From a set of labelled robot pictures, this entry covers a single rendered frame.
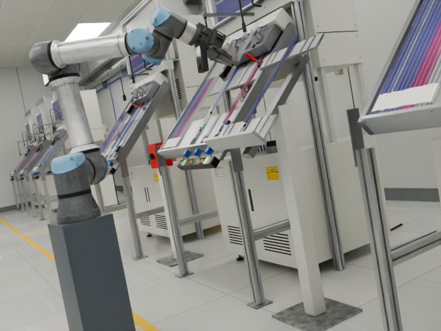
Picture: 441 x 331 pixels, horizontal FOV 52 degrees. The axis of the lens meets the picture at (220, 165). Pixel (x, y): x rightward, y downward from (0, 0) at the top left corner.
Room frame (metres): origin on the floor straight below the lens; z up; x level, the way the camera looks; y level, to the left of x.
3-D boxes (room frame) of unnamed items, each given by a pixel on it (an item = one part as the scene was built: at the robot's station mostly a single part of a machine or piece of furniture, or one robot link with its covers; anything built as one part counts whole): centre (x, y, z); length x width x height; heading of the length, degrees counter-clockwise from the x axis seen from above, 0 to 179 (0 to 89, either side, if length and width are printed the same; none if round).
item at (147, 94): (3.69, 0.50, 0.66); 1.01 x 0.73 x 1.31; 121
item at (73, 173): (1.60, 0.53, 0.72); 0.13 x 0.12 x 0.14; 167
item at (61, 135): (6.58, 2.02, 0.95); 1.36 x 0.82 x 1.90; 121
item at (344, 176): (2.54, -0.39, 0.31); 0.70 x 0.65 x 0.62; 31
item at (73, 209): (1.59, 0.53, 0.60); 0.15 x 0.15 x 0.10
